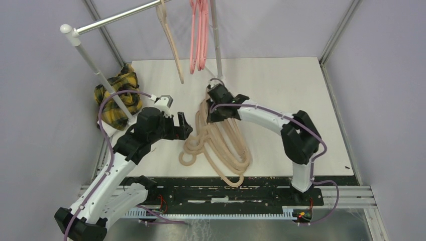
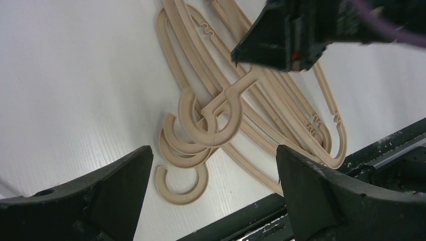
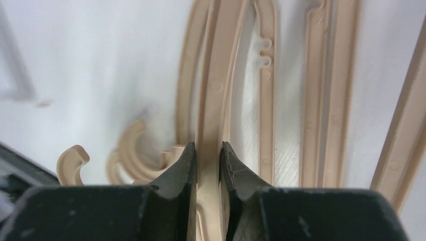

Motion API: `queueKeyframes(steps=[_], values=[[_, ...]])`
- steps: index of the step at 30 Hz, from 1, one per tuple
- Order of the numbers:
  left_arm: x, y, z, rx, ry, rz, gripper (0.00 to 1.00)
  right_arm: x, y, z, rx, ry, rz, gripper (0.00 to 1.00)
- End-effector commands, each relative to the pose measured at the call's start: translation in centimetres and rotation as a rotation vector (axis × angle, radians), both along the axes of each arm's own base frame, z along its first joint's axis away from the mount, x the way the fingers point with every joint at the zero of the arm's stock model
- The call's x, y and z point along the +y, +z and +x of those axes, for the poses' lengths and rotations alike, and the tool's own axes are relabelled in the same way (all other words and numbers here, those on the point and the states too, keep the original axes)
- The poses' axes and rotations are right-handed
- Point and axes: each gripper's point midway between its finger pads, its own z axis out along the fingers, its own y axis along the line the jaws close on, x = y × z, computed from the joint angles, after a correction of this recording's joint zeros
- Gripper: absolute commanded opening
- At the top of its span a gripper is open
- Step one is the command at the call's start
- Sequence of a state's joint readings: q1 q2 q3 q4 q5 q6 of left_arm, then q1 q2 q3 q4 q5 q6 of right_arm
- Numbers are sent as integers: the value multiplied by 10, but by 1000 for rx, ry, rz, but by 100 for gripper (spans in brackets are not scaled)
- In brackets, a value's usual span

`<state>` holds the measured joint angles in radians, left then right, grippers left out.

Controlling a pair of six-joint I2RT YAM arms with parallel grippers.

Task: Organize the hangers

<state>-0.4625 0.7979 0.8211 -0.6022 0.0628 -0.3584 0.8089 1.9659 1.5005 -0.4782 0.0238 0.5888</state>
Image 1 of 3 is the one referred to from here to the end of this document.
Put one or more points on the white rack foot near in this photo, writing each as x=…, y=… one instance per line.
x=109, y=130

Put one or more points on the pink plastic hanger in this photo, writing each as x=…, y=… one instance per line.
x=194, y=50
x=204, y=34
x=199, y=32

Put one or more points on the white rack foot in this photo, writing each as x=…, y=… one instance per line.
x=109, y=130
x=213, y=72

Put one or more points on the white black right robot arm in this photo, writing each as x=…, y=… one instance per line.
x=300, y=137

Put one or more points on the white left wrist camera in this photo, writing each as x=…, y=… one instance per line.
x=163, y=103

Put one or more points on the white rack foot far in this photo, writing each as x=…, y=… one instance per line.
x=213, y=72

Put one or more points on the beige plastic hanger bottom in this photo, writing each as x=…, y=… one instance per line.
x=236, y=166

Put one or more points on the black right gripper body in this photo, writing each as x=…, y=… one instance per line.
x=218, y=114

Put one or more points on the metal rack top bar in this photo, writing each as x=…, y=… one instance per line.
x=103, y=22

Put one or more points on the aluminium frame rail base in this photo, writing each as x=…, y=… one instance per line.
x=344, y=192

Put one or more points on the white cable duct strip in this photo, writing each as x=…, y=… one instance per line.
x=143, y=214

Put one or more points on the beige plastic hanger top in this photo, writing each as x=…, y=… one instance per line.
x=162, y=17

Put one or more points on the white rack left pole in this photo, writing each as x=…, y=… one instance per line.
x=71, y=35

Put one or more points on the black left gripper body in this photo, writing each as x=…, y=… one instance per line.
x=167, y=129

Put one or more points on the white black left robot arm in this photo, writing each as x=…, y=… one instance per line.
x=94, y=213

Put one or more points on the grey rack far pole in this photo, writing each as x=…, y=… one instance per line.
x=215, y=28

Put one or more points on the beige plastic hanger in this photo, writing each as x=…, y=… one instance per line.
x=236, y=166
x=162, y=17
x=229, y=156
x=213, y=136

